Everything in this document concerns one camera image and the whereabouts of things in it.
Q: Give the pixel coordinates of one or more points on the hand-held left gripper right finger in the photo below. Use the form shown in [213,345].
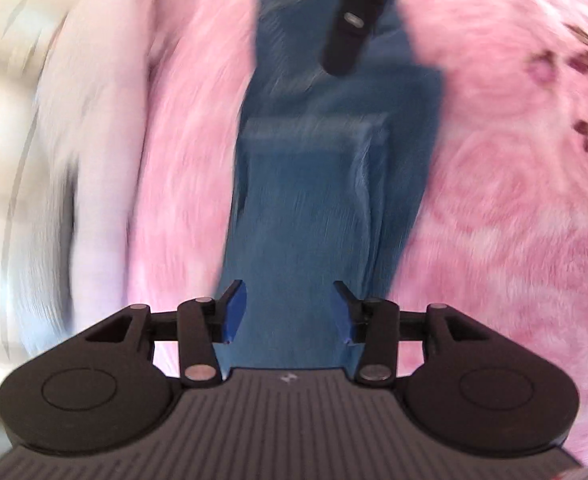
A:
[341,316]

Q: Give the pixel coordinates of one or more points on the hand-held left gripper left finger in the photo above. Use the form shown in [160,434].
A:
[236,310]

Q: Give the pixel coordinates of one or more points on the blue jeans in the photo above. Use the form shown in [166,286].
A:
[294,210]

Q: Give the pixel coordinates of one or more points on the white striped duvet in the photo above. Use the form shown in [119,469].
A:
[98,135]

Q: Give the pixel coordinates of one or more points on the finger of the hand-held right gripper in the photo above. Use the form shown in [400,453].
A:
[356,15]

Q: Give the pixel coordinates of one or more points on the pink floral blanket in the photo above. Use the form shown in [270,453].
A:
[499,210]

